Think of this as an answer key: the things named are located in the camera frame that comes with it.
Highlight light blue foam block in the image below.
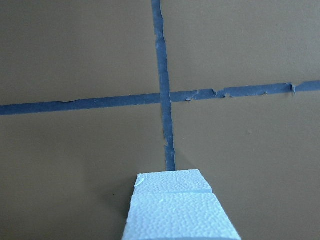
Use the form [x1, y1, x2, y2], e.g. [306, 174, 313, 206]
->
[122, 193, 241, 240]
[133, 169, 213, 195]

